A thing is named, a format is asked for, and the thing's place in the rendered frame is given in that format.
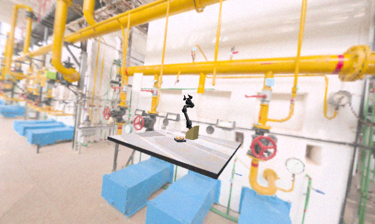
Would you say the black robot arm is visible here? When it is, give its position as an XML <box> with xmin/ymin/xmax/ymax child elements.
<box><xmin>182</xmin><ymin>100</ymin><xmax>195</xmax><ymax>129</ymax></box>

